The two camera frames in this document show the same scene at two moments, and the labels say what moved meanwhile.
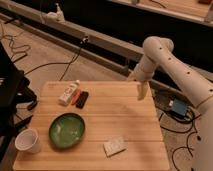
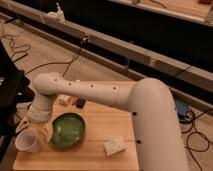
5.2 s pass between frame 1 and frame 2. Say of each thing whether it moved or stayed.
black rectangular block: stayed
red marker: stayed
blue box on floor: stayed
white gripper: moved
